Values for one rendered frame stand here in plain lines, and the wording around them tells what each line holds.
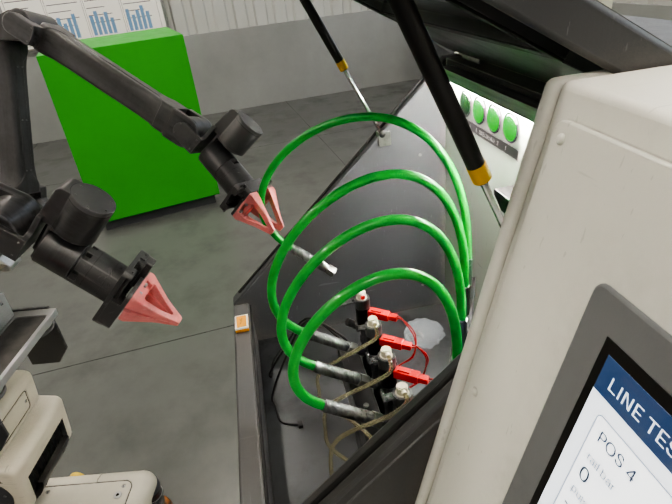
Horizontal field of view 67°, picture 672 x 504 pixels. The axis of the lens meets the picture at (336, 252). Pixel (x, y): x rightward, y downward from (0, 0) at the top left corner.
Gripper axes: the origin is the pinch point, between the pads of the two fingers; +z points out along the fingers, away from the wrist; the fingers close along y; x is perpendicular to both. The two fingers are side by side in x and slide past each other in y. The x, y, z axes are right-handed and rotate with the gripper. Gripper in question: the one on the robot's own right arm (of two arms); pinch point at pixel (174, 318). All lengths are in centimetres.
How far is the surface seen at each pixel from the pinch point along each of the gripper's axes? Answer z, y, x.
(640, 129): 13, 55, -24
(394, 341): 31.5, 11.8, 9.0
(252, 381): 21.4, -18.3, 16.2
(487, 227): 41, 30, 34
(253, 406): 22.5, -17.2, 9.7
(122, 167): -64, -167, 293
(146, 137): -62, -140, 304
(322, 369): 21.7, 6.3, -0.1
